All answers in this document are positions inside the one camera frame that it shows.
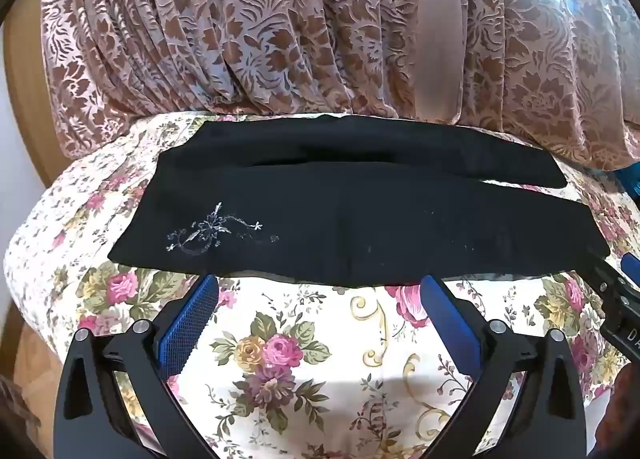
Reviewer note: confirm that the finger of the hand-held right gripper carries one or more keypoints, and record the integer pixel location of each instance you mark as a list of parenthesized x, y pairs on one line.
[(631, 269), (602, 275)]

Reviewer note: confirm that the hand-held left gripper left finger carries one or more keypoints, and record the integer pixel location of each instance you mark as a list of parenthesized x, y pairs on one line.
[(192, 311)]

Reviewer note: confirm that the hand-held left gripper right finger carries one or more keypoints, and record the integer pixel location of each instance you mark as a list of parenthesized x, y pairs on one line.
[(445, 314)]

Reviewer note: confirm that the black pants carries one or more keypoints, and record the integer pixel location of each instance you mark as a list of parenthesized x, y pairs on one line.
[(350, 209)]

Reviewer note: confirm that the blue cloth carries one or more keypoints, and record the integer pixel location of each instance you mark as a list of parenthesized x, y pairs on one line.
[(631, 181)]

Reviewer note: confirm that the floral bed sheet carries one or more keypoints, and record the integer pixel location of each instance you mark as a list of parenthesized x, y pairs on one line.
[(300, 369)]

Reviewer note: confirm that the brown patterned curtain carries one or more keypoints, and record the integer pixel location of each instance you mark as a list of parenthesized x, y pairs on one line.
[(250, 39)]

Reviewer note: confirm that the wooden bed frame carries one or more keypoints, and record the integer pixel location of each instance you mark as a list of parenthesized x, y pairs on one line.
[(25, 114)]

